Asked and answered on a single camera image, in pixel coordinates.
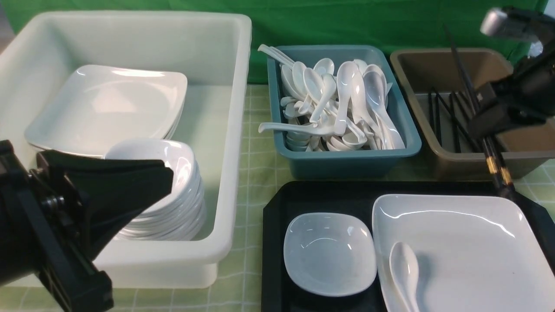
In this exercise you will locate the small white square bowl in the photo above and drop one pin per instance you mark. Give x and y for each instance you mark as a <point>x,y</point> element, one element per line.
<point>330,254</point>

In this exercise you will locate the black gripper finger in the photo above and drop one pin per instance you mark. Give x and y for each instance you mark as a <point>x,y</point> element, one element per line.
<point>101,196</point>

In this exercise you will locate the top white plate in tub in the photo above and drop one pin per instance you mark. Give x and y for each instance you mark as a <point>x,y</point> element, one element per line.
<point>99,106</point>

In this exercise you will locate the brown plastic bin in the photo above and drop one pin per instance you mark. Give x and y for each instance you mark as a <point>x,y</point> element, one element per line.
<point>431,85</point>

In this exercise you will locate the large white square plate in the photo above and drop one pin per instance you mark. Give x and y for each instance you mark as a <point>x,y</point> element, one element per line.
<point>475,254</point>

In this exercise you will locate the white ceramic soup spoon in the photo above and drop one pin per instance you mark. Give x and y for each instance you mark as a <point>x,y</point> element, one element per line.
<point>404,269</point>

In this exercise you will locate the green checkered tablecloth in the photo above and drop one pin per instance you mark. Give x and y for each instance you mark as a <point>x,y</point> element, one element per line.
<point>262,173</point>

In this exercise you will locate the clear grey spoon right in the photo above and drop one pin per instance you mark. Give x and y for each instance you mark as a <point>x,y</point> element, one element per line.
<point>376,93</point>

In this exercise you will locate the black chopstick gold tip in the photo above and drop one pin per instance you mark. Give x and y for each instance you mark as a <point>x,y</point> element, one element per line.
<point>466,82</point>

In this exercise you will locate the teal plastic bin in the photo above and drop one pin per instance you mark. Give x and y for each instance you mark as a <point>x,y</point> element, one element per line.
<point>360,163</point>

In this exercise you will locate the large white plastic tub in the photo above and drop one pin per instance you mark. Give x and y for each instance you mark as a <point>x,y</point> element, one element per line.
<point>212,50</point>

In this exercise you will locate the top white bowl of stack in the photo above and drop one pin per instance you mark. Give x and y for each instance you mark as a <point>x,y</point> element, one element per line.
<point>178,157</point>

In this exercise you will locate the white spoon long handle left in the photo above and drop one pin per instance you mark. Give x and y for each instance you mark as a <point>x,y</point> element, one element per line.
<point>305,129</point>

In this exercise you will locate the white spoon centre upright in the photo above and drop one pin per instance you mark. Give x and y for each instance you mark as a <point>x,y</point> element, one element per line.
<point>344,78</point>

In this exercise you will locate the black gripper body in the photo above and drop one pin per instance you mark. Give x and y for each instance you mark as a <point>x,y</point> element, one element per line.
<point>37,238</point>
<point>523,99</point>

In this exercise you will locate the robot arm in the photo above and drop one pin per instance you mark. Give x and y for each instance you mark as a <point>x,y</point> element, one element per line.
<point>522,25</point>

